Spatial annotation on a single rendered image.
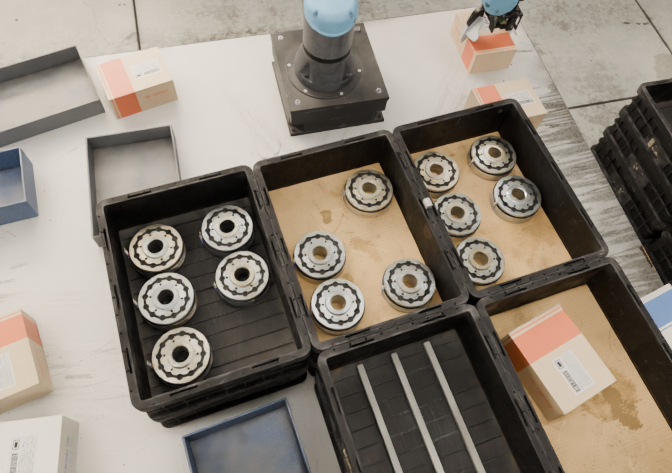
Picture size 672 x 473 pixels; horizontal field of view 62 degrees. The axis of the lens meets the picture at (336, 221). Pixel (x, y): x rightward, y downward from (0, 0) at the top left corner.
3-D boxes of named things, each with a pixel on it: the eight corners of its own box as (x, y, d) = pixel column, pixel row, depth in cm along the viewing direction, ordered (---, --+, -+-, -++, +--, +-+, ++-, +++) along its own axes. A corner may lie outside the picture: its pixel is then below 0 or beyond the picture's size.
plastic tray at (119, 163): (91, 149, 137) (84, 137, 133) (175, 136, 141) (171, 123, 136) (98, 247, 126) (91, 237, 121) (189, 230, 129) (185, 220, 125)
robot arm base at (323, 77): (293, 45, 143) (294, 15, 134) (352, 46, 145) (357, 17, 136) (294, 92, 137) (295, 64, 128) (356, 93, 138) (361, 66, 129)
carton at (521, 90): (516, 96, 154) (526, 77, 148) (536, 130, 149) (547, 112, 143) (463, 107, 151) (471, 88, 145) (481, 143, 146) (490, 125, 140)
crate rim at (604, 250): (388, 134, 120) (390, 127, 118) (511, 103, 126) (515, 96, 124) (469, 304, 103) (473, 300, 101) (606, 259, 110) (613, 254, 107)
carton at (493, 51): (449, 33, 164) (456, 12, 157) (487, 27, 166) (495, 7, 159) (468, 74, 157) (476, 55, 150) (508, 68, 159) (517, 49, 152)
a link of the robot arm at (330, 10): (303, 60, 129) (306, 15, 116) (299, 16, 134) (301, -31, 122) (355, 60, 130) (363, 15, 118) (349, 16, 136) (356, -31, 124)
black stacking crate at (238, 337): (113, 231, 116) (95, 203, 106) (253, 194, 122) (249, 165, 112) (150, 423, 99) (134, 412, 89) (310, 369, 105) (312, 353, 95)
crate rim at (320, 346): (251, 169, 114) (250, 162, 112) (388, 134, 120) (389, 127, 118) (313, 356, 97) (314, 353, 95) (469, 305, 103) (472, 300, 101)
